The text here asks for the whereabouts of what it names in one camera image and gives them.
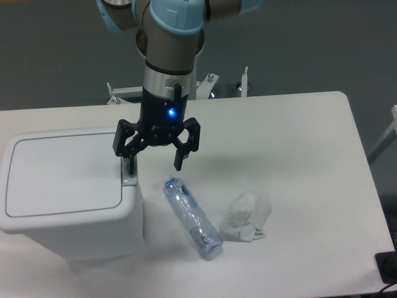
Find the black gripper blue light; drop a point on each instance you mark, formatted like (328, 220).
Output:
(161, 122)

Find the grey trash can push button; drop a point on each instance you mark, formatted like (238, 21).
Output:
(129, 171)

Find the white plastic trash can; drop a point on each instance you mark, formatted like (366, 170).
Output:
(89, 235)

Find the white trash can lid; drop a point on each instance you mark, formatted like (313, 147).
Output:
(60, 174)

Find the clear blue plastic bottle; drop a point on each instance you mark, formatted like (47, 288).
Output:
(204, 235)

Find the crumpled white paper wrapper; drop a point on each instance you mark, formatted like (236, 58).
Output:
(245, 219)

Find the black device at table corner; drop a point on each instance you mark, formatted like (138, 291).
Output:
(386, 263)

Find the white frame at right edge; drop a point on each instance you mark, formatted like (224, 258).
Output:
(384, 140)

